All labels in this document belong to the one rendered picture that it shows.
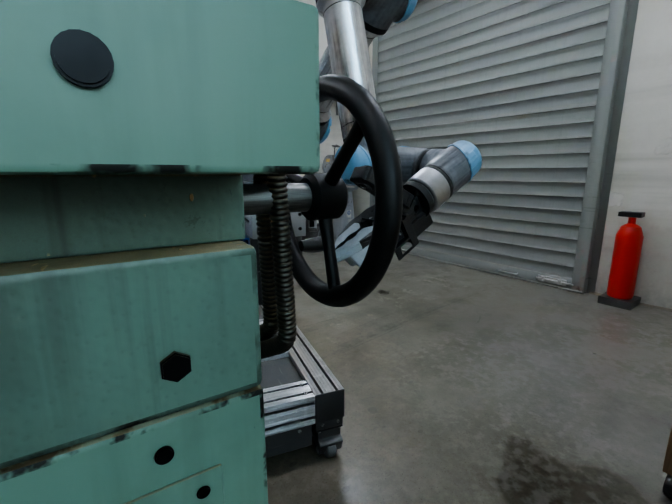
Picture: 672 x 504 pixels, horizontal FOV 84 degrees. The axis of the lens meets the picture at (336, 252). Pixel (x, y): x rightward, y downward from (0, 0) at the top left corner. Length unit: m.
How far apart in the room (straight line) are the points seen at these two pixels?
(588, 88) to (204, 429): 3.10
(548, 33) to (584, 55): 0.32
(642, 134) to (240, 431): 2.98
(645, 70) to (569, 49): 0.48
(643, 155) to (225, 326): 2.96
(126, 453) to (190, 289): 0.09
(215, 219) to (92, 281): 0.07
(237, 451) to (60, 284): 0.14
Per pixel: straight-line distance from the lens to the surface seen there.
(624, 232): 2.93
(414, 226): 0.67
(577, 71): 3.23
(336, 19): 0.80
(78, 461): 0.24
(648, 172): 3.06
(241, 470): 0.28
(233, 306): 0.22
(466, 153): 0.75
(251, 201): 0.43
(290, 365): 1.31
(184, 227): 0.23
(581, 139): 3.14
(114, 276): 0.20
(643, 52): 3.17
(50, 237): 0.22
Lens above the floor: 0.84
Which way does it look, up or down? 12 degrees down
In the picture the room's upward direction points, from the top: straight up
